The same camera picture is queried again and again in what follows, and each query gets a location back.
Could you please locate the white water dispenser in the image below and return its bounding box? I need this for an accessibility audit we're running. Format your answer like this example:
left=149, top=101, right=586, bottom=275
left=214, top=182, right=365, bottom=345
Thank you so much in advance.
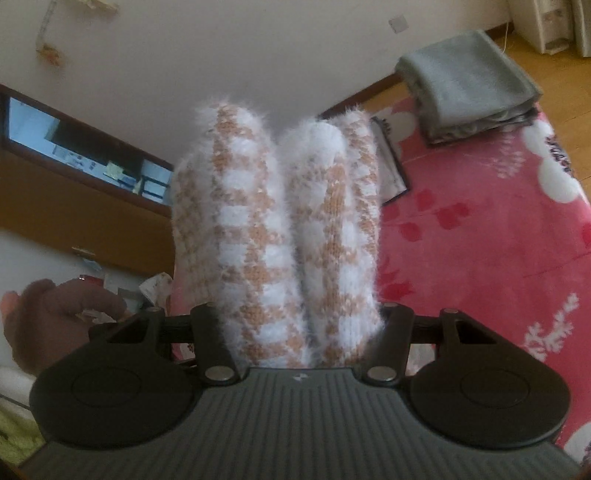
left=510, top=0, right=573, bottom=54

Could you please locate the beige white houndstooth knit cardigan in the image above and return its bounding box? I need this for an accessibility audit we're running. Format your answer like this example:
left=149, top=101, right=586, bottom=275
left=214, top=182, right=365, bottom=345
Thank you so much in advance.
left=168, top=92, right=386, bottom=370

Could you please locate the wooden framed mirror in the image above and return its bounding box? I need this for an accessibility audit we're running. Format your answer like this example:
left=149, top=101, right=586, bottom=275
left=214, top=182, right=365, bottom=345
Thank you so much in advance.
left=0, top=83, right=176, bottom=278

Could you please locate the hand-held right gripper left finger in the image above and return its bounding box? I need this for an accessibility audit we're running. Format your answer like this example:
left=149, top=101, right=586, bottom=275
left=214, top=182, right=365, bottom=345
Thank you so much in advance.
left=89, top=302, right=242, bottom=387

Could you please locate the stack of grey brown clothes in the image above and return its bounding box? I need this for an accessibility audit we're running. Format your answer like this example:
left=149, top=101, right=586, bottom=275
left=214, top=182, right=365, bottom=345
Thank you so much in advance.
left=394, top=28, right=543, bottom=147

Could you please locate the person's left hand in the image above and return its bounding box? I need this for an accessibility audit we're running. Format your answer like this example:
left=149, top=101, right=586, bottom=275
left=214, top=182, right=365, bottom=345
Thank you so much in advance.
left=0, top=278, right=133, bottom=376

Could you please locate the pink floral blanket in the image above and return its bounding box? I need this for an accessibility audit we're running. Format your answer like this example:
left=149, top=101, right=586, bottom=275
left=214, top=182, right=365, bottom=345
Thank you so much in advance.
left=168, top=76, right=591, bottom=467

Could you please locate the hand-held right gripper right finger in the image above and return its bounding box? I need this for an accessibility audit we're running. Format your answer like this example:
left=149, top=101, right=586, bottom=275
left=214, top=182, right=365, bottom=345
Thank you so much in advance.
left=361, top=305, right=497, bottom=387

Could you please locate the folded cream clothes pile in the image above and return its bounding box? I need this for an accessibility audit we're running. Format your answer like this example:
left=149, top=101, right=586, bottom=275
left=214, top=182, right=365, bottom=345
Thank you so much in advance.
left=369, top=114, right=411, bottom=205

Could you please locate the person's left forearm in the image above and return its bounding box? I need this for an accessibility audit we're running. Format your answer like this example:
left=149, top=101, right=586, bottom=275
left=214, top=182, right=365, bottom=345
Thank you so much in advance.
left=0, top=364, right=47, bottom=467

